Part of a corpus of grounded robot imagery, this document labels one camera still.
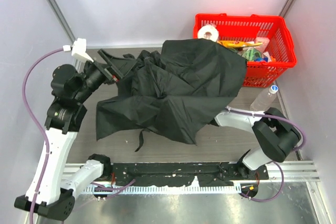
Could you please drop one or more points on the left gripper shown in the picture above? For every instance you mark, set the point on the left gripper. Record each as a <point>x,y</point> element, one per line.
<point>109,65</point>

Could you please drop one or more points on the black folding umbrella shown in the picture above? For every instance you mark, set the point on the black folding umbrella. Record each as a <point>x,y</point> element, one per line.
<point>175,92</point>

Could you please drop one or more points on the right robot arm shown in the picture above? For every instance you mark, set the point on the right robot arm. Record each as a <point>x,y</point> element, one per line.
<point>276,135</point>

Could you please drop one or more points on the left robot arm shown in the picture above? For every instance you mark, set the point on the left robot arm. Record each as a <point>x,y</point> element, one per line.
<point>49,195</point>

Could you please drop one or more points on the yellow snack package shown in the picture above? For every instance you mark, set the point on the yellow snack package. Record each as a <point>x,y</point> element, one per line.
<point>238,44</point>

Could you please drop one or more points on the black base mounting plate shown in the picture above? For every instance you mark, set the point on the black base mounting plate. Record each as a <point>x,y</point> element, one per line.
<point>208,174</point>

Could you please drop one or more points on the green striped package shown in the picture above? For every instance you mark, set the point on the green striped package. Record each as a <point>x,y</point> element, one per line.
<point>252,54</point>

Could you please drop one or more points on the white box in basket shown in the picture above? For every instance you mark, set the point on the white box in basket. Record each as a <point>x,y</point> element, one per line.
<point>262,43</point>

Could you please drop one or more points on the clear plastic water bottle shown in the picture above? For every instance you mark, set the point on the clear plastic water bottle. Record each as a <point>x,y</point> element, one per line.
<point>265,99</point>

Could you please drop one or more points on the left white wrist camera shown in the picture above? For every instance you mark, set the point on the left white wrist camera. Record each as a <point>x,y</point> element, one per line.
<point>80,48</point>

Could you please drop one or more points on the aluminium frame rail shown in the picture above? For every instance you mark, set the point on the aluminium frame rail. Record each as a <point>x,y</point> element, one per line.
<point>286,197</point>

